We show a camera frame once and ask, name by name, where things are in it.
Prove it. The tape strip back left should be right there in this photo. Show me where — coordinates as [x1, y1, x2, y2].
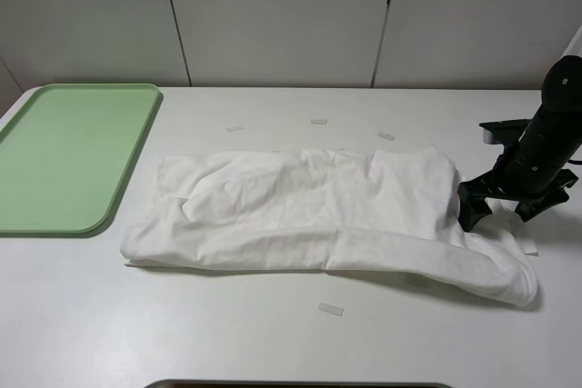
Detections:
[226, 125, 245, 133]

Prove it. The tape strip front centre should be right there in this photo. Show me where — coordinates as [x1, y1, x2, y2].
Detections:
[318, 303, 344, 316]

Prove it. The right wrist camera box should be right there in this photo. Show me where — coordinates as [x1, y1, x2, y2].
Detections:
[479, 119, 530, 147]

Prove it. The tape strip back right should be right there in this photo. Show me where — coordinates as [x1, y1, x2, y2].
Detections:
[377, 132, 395, 141]

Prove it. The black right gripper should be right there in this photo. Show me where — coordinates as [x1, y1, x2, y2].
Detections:
[457, 154, 577, 231]

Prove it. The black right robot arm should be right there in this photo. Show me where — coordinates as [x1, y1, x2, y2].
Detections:
[457, 55, 581, 232]

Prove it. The white short sleeve shirt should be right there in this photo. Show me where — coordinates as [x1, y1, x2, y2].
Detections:
[120, 147, 538, 306]

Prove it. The green plastic tray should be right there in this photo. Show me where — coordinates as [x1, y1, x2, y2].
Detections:
[1, 84, 163, 238]

